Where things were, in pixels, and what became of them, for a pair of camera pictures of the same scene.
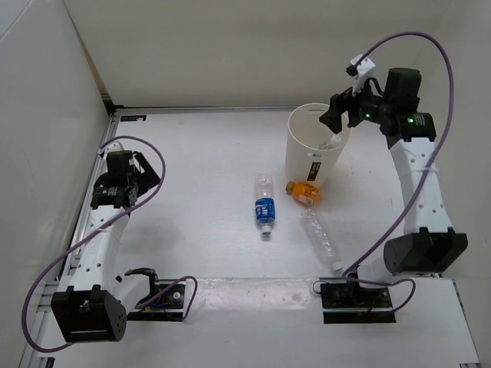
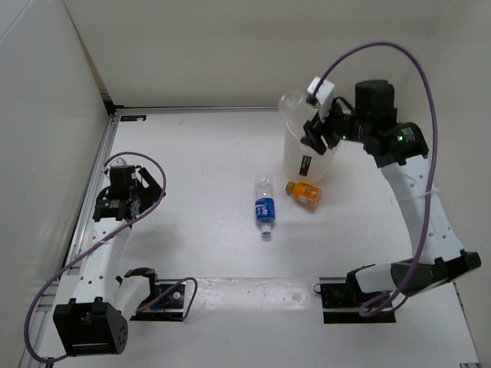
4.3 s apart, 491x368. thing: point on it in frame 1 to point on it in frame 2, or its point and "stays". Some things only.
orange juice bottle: (304, 192) stays
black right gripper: (338, 104) to (315, 128)
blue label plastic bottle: (265, 205) stays
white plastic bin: (304, 132) stays
